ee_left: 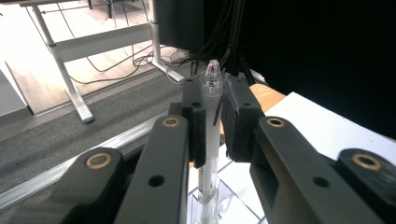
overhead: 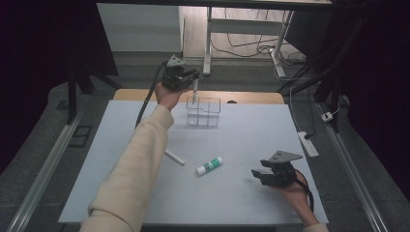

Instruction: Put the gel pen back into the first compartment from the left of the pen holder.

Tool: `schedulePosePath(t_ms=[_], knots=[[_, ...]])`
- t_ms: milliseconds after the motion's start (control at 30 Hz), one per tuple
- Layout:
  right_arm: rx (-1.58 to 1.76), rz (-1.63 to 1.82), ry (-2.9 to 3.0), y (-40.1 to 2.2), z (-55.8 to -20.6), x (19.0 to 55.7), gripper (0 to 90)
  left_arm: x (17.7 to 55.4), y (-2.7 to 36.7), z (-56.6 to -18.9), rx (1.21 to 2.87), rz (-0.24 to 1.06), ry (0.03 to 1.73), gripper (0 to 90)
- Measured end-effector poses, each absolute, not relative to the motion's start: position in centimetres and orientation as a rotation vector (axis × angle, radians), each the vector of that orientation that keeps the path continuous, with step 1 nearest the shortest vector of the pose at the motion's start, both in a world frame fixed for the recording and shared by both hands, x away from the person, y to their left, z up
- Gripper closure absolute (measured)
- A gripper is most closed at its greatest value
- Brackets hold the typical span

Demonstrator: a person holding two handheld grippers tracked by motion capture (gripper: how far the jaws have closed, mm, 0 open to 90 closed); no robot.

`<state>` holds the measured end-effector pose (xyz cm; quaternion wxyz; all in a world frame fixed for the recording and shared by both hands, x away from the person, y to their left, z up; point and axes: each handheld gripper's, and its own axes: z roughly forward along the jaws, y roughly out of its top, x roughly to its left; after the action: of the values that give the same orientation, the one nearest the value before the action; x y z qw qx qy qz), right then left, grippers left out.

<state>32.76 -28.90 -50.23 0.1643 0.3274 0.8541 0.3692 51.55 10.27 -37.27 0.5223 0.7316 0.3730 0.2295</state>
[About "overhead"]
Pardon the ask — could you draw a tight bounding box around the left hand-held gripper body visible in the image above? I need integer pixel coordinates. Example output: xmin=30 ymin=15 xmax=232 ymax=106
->
xmin=161 ymin=53 xmax=196 ymax=92

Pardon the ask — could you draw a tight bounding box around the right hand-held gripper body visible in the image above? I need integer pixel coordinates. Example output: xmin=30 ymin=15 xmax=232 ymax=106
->
xmin=259 ymin=149 xmax=305 ymax=189

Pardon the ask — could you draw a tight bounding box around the clear grey pen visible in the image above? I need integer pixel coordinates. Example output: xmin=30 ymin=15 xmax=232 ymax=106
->
xmin=191 ymin=77 xmax=200 ymax=105

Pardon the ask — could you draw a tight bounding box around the clear acrylic pen holder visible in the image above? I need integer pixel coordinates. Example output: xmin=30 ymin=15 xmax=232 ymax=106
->
xmin=185 ymin=96 xmax=222 ymax=128

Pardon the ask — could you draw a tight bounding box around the white green glue stick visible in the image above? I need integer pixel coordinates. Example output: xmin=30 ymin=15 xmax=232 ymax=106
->
xmin=195 ymin=156 xmax=224 ymax=177

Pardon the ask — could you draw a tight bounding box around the white pen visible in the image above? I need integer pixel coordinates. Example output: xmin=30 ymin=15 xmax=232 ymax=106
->
xmin=163 ymin=149 xmax=188 ymax=167

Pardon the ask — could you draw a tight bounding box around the person's left hand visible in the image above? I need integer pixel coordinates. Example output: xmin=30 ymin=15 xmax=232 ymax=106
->
xmin=154 ymin=81 xmax=191 ymax=113

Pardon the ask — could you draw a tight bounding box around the person's right hand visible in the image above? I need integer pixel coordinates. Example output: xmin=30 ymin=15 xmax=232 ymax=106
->
xmin=271 ymin=171 xmax=321 ymax=227

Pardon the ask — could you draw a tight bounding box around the white power strip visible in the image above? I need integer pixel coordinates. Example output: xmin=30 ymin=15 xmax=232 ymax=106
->
xmin=296 ymin=130 xmax=320 ymax=159

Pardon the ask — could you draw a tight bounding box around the white table mat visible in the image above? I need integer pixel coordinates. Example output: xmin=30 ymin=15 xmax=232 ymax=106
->
xmin=57 ymin=100 xmax=330 ymax=226

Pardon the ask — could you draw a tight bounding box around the white cabinet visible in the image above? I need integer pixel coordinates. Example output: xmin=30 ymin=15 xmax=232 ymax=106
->
xmin=96 ymin=2 xmax=185 ymax=53

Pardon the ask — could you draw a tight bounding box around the small white adapter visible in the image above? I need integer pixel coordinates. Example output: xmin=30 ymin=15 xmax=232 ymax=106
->
xmin=320 ymin=110 xmax=335 ymax=123

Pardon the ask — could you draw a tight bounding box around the black stand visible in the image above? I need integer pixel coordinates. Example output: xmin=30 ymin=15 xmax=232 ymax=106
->
xmin=276 ymin=13 xmax=372 ymax=133
xmin=65 ymin=63 xmax=124 ymax=126

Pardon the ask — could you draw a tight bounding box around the dark curtain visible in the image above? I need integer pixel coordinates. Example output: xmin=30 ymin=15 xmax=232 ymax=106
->
xmin=322 ymin=0 xmax=410 ymax=202
xmin=0 ymin=0 xmax=119 ymax=177

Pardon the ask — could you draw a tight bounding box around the white desk frame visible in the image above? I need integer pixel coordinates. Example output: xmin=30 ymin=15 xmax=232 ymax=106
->
xmin=201 ymin=6 xmax=295 ymax=78

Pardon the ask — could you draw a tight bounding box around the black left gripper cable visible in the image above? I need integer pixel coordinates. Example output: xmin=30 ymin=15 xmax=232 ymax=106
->
xmin=133 ymin=60 xmax=169 ymax=129

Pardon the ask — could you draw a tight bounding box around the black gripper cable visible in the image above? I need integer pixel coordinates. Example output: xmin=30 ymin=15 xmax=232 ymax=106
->
xmin=294 ymin=176 xmax=315 ymax=215
xmin=133 ymin=60 xmax=169 ymax=129

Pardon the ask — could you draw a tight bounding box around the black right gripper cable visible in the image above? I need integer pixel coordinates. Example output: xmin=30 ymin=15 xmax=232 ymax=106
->
xmin=294 ymin=176 xmax=315 ymax=215

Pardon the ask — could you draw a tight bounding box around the black power cable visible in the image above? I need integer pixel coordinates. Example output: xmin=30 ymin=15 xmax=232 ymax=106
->
xmin=303 ymin=86 xmax=319 ymax=141

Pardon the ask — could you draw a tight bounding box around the tangle of floor cables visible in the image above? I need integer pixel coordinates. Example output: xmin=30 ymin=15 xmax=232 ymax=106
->
xmin=210 ymin=8 xmax=308 ymax=82

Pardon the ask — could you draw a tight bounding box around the aluminium floor rail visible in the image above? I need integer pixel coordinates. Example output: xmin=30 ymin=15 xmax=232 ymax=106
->
xmin=314 ymin=101 xmax=390 ymax=232
xmin=5 ymin=108 xmax=84 ymax=232

